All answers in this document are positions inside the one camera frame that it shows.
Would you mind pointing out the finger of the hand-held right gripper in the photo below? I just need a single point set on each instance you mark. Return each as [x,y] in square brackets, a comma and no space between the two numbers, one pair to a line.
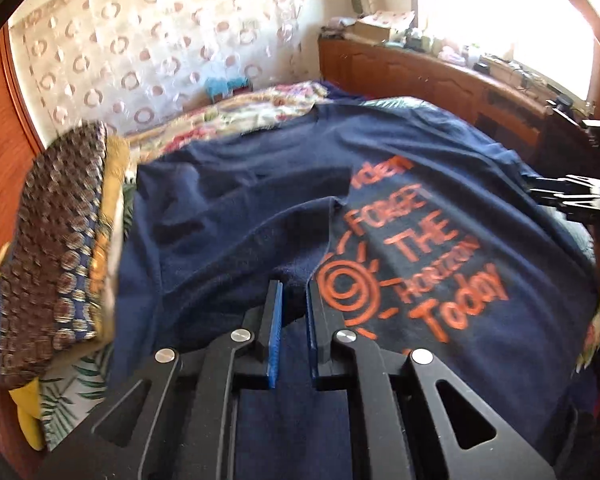
[580,211]
[570,186]

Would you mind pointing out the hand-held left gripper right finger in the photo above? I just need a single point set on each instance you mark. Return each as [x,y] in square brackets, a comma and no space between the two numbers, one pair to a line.
[312,340]

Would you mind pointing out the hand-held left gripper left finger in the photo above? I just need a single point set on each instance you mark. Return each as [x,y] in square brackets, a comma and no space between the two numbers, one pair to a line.
[274,340]

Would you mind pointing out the navy t-shirt with orange print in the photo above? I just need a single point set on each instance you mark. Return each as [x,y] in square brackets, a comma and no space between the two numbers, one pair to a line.
[230,210]

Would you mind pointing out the yellow flower print cloth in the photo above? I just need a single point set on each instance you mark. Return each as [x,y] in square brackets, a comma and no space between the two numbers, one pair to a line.
[591,330]

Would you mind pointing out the clutter of small bottles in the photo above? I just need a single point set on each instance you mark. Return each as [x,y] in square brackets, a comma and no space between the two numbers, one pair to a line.
[460,50]

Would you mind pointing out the window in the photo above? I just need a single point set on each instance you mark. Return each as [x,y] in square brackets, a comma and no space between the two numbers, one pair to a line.
[500,10]

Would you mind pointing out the wooden cabinet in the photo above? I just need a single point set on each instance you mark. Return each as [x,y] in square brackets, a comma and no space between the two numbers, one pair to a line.
[405,77]

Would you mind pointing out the floral blanket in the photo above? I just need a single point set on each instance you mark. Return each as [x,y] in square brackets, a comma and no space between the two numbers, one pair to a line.
[220,117]

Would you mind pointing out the brown circle-patterned pillow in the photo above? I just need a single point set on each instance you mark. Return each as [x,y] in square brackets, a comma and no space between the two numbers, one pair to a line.
[55,240]

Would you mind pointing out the cardboard box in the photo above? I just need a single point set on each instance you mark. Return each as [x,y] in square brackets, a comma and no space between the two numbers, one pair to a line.
[380,27]

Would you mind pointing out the blue plastic object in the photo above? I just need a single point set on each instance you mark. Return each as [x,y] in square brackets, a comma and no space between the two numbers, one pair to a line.
[225,87]

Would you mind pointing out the circle-patterned sheer curtain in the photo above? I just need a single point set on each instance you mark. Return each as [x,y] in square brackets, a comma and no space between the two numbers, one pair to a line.
[145,35]

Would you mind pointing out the wooden wardrobe panel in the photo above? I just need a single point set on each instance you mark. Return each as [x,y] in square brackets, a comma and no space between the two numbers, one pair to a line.
[5,125]

